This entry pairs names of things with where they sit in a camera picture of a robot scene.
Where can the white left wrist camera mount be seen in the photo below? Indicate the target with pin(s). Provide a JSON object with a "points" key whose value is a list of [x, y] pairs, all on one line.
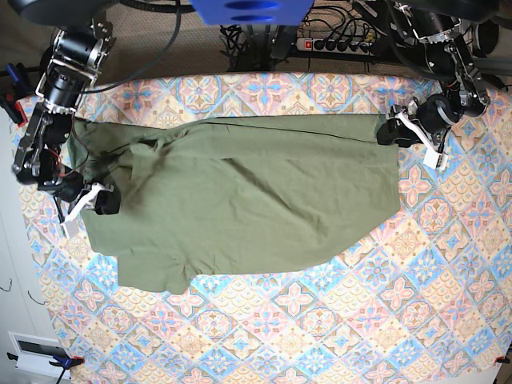
{"points": [[434, 143]]}

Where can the black cylinder right background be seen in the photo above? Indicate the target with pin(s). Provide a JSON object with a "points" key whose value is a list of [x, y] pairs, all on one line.
{"points": [[487, 36]]}

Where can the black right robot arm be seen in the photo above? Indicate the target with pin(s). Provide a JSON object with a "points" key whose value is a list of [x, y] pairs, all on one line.
{"points": [[74, 65]]}

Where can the orange clamp lower right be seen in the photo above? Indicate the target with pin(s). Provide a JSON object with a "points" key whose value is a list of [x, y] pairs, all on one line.
{"points": [[504, 360]]}

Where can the blue orange clamp lower left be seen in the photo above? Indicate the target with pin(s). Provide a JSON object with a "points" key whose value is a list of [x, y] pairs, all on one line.
{"points": [[66, 363]]}

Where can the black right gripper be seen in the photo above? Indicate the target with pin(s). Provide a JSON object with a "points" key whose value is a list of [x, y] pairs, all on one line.
{"points": [[107, 201]]}

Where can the olive green t-shirt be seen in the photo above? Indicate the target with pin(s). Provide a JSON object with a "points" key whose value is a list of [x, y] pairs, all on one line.
{"points": [[235, 195]]}

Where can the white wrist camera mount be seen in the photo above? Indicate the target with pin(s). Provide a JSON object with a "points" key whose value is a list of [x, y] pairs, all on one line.
{"points": [[83, 201], [434, 143]]}

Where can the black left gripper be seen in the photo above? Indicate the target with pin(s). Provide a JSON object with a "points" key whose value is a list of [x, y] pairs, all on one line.
{"points": [[394, 132]]}

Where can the white power strip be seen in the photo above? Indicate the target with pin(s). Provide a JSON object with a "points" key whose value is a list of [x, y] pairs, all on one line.
{"points": [[333, 46]]}

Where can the white wall outlet box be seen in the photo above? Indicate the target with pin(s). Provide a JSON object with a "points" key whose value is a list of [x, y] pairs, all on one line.
{"points": [[28, 344]]}

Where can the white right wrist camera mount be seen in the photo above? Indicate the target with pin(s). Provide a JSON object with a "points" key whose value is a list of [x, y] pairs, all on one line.
{"points": [[83, 201]]}

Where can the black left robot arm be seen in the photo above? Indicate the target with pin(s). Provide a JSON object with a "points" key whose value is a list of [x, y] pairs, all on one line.
{"points": [[431, 45]]}

